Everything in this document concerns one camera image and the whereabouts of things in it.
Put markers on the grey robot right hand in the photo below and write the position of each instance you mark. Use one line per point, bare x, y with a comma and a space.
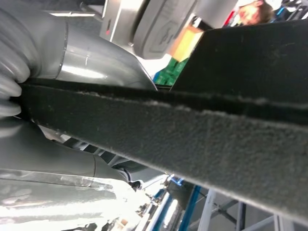
47, 159

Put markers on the blue metal shelf rack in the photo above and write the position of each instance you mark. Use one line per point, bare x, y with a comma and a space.
187, 204

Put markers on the green plastic crate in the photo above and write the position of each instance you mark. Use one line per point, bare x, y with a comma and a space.
170, 73

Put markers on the black engine cover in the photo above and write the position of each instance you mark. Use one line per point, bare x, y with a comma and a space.
158, 32

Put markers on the cardboard box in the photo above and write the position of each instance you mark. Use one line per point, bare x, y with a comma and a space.
187, 44

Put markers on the person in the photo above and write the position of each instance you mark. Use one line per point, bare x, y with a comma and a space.
255, 12

